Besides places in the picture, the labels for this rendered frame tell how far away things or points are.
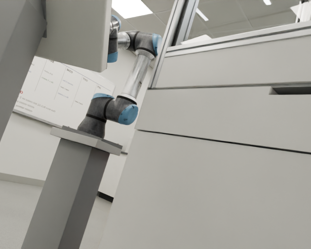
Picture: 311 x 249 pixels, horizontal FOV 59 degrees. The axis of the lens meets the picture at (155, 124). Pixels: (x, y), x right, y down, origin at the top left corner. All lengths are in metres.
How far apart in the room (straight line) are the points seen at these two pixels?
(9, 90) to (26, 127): 3.56
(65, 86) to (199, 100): 3.97
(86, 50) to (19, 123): 3.51
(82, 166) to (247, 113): 0.94
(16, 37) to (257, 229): 0.73
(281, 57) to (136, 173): 0.49
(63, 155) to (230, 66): 0.99
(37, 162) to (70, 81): 1.36
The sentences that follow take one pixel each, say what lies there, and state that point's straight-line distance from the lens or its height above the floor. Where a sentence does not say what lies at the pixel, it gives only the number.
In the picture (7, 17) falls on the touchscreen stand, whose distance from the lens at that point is 0.85.
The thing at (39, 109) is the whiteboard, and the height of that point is 1.10.
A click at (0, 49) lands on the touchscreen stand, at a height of 0.87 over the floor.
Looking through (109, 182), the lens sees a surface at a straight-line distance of 5.08.
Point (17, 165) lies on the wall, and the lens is 4.45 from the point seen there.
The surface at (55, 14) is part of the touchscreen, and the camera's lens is 0.92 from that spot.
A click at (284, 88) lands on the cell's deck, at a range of 0.67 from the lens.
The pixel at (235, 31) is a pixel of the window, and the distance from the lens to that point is 0.82.
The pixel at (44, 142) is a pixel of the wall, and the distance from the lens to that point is 4.55.
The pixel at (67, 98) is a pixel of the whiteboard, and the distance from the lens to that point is 4.64.
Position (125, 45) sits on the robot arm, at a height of 1.30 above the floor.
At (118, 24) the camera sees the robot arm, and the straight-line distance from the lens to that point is 1.25.
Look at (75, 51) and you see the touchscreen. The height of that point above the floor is 0.97.
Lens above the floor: 0.68
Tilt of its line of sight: 10 degrees up
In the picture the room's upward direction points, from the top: 17 degrees clockwise
